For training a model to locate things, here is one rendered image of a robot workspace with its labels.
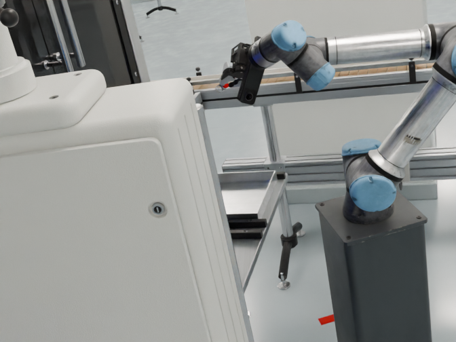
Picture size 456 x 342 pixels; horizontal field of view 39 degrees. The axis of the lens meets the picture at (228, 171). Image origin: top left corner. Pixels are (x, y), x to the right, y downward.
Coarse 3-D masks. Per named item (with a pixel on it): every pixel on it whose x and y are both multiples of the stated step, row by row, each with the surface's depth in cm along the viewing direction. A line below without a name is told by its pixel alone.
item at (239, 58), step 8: (256, 40) 171; (232, 48) 179; (240, 48) 175; (248, 48) 174; (232, 56) 179; (240, 56) 174; (248, 56) 169; (240, 64) 175; (256, 64) 169; (240, 72) 175
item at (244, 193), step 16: (224, 176) 211; (240, 176) 209; (256, 176) 208; (272, 176) 202; (224, 192) 206; (240, 192) 204; (256, 192) 202; (272, 192) 200; (240, 208) 194; (256, 208) 193
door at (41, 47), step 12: (12, 0) 144; (24, 0) 149; (24, 12) 148; (24, 24) 148; (36, 24) 153; (12, 36) 144; (24, 36) 148; (36, 36) 152; (24, 48) 148; (36, 48) 152; (36, 60) 152; (48, 60) 157; (36, 72) 152; (48, 72) 156
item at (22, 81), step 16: (0, 0) 85; (0, 16) 77; (16, 16) 77; (0, 32) 86; (0, 48) 86; (0, 64) 86; (16, 64) 88; (0, 80) 85; (16, 80) 87; (32, 80) 90; (0, 96) 86; (16, 96) 87
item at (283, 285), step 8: (296, 224) 332; (296, 232) 323; (304, 232) 339; (288, 240) 312; (296, 240) 314; (288, 248) 309; (288, 256) 306; (280, 264) 304; (280, 272) 300; (280, 288) 301
